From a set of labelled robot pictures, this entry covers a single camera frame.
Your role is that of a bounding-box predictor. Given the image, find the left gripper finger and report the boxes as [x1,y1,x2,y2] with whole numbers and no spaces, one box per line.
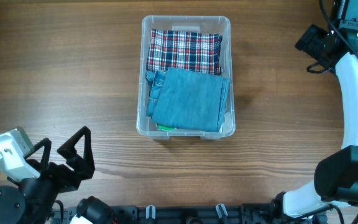
[57,126,94,170]
[31,138,52,170]

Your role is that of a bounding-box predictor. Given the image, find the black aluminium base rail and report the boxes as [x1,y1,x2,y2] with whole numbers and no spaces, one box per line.
[50,203,328,224]

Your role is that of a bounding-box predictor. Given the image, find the white printed t-shirt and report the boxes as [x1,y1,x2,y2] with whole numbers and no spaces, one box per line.
[157,124,177,131]

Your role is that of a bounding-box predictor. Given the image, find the clear plastic storage bin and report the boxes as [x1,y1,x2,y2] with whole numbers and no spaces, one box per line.
[136,15,236,140]

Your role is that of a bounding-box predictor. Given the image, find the red plaid shirt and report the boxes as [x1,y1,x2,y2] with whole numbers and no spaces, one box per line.
[146,29,223,75]

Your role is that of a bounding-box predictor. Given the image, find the blue denim jeans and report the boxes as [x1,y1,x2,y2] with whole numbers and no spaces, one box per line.
[145,67,231,132]

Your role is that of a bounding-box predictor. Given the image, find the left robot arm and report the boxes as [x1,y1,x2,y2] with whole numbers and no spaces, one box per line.
[0,126,95,223]

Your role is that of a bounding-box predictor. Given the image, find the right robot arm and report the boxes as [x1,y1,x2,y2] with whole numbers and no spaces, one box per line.
[269,25,358,223]

